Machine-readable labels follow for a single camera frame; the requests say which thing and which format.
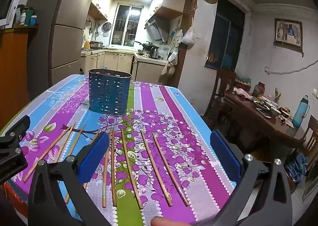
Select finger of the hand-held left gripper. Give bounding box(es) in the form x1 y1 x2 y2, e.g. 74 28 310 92
0 115 31 158

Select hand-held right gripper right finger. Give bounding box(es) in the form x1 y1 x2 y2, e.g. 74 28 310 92
210 130 294 226

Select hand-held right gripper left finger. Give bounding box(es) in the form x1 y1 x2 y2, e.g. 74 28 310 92
27 132 110 226

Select row of wooden chopsticks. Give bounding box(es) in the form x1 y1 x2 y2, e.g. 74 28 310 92
23 123 190 210

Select blue perforated utensil holder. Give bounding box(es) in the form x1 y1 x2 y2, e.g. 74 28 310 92
89 68 132 116

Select dark wooden dining table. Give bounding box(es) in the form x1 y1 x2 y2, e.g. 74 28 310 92
224 89 307 149

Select plates of food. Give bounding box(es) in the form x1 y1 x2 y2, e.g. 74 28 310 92
252 97 280 114

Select pink cloth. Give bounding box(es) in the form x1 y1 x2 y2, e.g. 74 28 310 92
233 87 252 99

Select orange wooden cabinet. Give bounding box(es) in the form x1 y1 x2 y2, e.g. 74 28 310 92
0 26 40 129

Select dark wooden chair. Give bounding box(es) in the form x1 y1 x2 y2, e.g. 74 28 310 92
204 69 238 117

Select glass jar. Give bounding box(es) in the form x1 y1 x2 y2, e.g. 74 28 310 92
252 82 266 97

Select blue cloth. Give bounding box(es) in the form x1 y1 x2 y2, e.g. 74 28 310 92
284 153 308 183

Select floral striped tablecloth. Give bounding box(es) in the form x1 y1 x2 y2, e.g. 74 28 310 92
0 74 236 226

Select light blue thermos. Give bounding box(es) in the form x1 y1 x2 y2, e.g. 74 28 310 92
292 95 310 128

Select brown wooden chair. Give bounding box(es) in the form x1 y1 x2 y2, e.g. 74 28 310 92
298 115 318 167

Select beige kitchen base cabinets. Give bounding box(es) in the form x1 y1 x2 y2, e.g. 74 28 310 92
80 51 167 83

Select grey refrigerator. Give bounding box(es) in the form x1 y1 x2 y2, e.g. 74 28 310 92
26 0 100 87

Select dark living room window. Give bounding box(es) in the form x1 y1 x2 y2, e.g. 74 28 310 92
205 0 245 71

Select white plastic bag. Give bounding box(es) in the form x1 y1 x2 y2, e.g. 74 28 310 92
181 26 196 49

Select black wok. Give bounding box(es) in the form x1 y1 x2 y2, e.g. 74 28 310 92
134 41 159 51

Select framed picture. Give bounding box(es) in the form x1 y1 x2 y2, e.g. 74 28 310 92
273 18 304 54

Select kitchen window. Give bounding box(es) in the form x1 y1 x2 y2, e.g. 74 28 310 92
112 4 144 46

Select steel range hood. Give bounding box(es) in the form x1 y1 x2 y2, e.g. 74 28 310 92
145 16 171 42

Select white wall cable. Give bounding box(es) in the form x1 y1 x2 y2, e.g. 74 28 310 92
265 58 318 75

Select hanging bags on door frame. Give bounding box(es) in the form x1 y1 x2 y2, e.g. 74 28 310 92
161 51 179 77

